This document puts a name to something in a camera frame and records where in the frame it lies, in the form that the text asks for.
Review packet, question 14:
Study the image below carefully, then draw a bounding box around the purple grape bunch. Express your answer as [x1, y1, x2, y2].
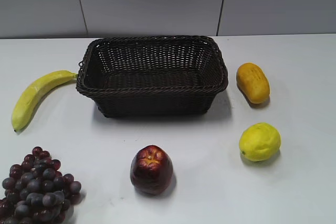
[1, 146, 82, 223]

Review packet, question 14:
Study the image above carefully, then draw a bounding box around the black woven basket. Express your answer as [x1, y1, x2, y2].
[76, 35, 228, 118]

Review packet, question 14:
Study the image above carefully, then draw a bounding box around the dark red apple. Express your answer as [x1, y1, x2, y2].
[130, 145, 173, 195]

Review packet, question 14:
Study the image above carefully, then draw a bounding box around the orange oval fruit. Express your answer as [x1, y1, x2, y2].
[236, 62, 270, 104]

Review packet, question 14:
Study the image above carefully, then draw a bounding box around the yellow lemon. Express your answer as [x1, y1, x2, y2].
[239, 122, 281, 162]

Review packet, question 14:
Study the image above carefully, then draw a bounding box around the yellow banana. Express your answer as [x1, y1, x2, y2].
[11, 70, 77, 132]

